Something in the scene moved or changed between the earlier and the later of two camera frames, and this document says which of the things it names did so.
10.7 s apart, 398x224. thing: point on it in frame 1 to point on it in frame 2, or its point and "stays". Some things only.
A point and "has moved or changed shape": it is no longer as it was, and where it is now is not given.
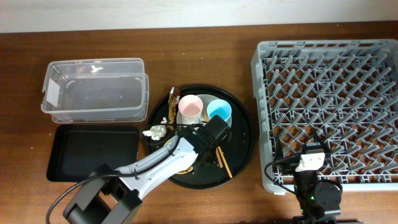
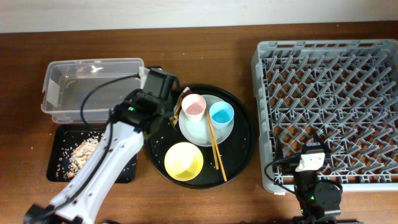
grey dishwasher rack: x=346 y=91 stays
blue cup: x=222 y=108 stays
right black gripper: x=278 y=154 stays
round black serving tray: x=217 y=123 stays
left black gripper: x=211 y=160 to x=168 y=102
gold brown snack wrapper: x=173 y=101 has moved or changed shape
